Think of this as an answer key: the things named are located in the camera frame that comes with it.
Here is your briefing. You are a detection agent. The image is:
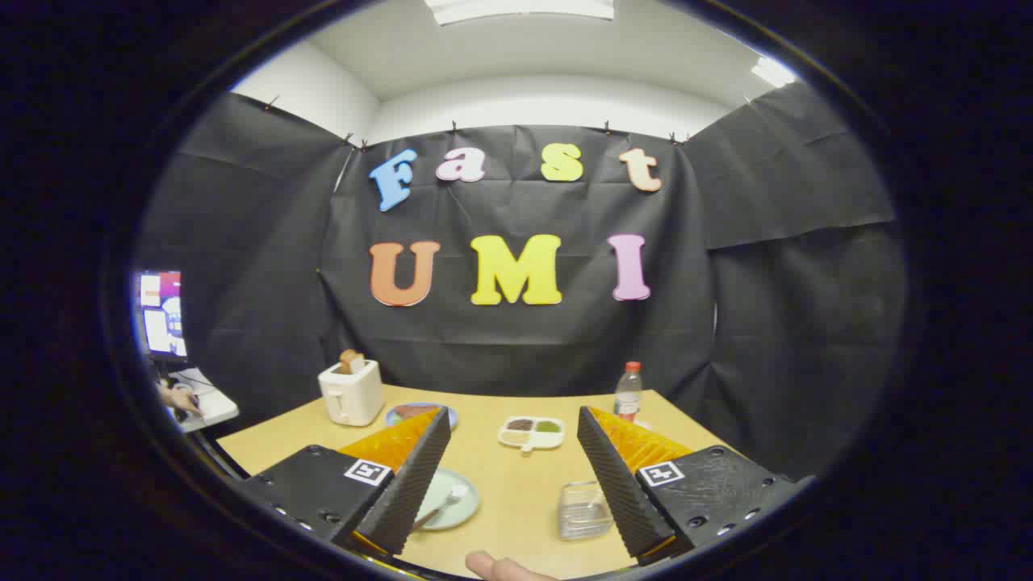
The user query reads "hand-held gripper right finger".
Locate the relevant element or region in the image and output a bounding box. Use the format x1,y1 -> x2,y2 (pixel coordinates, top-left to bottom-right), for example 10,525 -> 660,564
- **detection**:
576,405 -> 816,566

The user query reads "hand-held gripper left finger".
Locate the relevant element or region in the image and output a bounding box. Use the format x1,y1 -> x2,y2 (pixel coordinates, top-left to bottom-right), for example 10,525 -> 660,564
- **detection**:
234,406 -> 453,562

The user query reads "metal spoon with wooden handle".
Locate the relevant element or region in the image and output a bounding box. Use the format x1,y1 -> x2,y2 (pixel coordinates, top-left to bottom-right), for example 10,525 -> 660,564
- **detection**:
410,486 -> 470,533

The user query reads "pale green plate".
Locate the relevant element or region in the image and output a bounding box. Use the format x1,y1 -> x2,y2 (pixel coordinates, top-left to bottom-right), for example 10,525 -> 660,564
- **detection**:
413,468 -> 480,531

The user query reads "blue plate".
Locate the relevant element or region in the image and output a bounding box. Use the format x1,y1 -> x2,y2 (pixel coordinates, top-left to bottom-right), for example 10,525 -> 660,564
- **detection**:
385,402 -> 458,430

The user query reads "clear water bottle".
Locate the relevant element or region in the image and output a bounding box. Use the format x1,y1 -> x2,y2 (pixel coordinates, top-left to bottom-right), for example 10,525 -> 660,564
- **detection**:
613,362 -> 643,424

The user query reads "white toaster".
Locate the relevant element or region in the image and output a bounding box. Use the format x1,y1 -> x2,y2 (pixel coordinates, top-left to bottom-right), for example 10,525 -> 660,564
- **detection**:
318,359 -> 385,427

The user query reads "white divided dish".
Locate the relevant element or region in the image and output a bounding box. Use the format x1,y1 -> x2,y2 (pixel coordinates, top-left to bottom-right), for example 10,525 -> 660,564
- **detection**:
497,416 -> 566,454

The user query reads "black backdrop cloth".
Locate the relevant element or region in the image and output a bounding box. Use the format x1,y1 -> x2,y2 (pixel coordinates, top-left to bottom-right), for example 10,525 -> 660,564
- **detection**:
133,81 -> 909,481

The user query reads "white side desk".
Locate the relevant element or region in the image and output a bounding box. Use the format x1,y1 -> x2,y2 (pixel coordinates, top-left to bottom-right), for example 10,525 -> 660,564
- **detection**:
157,367 -> 240,433

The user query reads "computer monitor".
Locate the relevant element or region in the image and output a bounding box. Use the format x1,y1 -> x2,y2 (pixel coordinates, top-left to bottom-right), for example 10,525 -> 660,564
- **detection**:
133,270 -> 188,360

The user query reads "small ceiling light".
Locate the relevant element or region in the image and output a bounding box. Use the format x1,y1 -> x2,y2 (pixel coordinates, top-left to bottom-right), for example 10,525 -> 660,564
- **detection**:
751,56 -> 800,88

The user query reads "long ceiling light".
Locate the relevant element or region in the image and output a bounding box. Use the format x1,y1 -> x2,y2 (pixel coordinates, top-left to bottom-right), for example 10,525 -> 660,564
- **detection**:
425,0 -> 616,25

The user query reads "metal wire cutlery rack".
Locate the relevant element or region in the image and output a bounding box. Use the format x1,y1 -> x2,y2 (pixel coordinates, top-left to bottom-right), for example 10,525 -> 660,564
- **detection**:
558,481 -> 616,541

